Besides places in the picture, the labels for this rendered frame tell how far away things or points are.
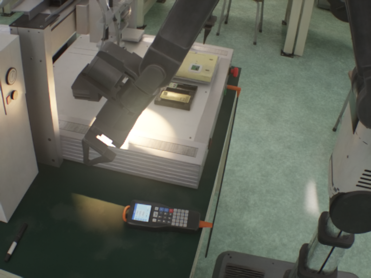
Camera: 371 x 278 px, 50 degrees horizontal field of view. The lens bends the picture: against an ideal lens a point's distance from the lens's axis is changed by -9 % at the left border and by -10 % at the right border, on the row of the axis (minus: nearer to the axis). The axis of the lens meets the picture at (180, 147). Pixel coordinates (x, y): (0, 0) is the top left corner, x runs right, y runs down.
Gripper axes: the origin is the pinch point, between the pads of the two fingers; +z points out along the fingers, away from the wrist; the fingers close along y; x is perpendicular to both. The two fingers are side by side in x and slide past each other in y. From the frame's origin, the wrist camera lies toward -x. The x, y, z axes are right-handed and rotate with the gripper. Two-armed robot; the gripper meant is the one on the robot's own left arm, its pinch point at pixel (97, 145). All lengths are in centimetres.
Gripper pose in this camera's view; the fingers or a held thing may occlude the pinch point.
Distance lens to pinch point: 87.7
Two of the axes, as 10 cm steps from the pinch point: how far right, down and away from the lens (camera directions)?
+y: -2.4, 6.2, -7.5
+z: -5.5, 5.5, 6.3
